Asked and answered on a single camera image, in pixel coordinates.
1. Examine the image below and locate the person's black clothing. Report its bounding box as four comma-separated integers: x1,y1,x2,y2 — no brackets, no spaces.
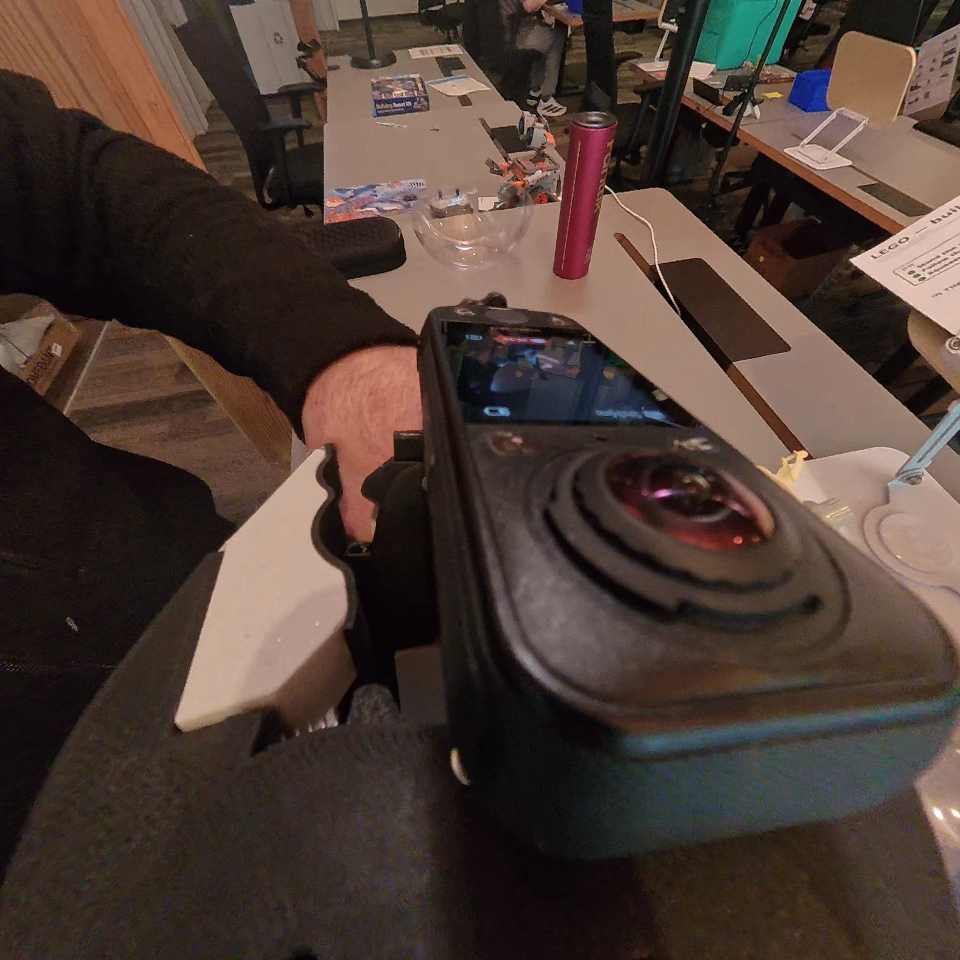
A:
0,367,237,871

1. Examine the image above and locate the small toy robot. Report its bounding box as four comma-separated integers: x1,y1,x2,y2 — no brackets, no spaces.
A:
486,111,565,213

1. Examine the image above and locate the pale wooden board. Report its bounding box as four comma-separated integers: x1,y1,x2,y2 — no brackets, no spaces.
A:
825,30,918,130

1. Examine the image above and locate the magenta cylindrical bottle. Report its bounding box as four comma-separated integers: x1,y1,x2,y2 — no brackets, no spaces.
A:
552,110,618,281

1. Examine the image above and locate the black office chair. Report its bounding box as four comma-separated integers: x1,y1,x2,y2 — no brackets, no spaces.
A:
178,0,327,215

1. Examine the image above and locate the lego instruction booklet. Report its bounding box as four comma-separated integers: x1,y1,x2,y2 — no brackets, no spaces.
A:
323,178,429,225

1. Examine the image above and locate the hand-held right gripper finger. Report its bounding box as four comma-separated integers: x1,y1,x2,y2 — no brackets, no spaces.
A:
174,445,359,734

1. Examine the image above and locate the white plastic tray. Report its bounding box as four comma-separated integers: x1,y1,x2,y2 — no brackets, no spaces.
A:
780,447,960,601

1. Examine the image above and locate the person's left hand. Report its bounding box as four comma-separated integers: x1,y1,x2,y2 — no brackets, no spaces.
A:
300,345,425,546

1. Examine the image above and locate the printed paper sheet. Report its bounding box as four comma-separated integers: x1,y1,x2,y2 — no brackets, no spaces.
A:
849,193,960,336

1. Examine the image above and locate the white recycling bin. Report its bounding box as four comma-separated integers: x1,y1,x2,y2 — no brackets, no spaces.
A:
227,2,303,96

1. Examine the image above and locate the clear plastic bowl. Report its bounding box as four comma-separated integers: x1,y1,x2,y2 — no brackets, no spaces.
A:
411,189,535,273

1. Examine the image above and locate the blue storage bin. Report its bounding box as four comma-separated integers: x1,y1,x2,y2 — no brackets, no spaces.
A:
790,69,835,114

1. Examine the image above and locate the cardboard box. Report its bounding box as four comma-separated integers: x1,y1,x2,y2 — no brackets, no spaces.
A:
0,298,85,395

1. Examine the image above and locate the clear white tablet stand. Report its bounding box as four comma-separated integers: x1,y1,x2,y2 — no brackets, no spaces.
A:
783,107,871,171

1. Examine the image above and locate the person's left forearm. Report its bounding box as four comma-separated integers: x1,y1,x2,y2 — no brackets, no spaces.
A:
0,69,421,445

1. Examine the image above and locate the teal box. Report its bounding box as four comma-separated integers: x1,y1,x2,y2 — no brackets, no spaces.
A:
699,0,802,70

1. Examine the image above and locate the blue kit box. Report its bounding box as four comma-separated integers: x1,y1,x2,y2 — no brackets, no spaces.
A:
369,73,431,119

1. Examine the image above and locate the black floor stand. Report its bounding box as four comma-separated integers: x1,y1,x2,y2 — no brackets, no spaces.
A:
349,0,399,70

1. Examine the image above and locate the white cable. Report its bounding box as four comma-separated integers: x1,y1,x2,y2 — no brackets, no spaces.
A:
603,186,685,318

